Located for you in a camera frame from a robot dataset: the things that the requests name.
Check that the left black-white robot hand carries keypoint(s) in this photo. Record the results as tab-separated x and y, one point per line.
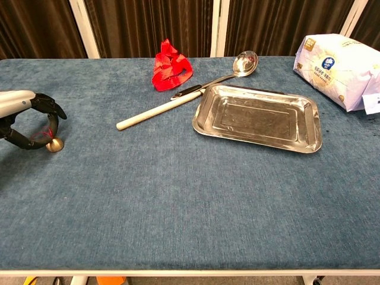
15	101

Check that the white frame post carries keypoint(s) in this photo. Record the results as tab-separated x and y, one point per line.
354	15
86	32
219	26

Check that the pale wooden stick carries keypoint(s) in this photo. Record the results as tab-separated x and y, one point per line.
148	114

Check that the blue table cloth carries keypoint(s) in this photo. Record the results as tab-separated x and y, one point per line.
178	202

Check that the white tissue paper pack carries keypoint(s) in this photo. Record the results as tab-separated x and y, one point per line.
338	68

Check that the rectangular stainless steel tray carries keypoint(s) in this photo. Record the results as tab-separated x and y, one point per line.
258	118

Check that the orange object under table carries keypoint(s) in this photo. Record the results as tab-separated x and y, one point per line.
110	281

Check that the dark brown curtain panel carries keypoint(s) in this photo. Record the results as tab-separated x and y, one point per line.
35	26
371	20
282	23
148	20

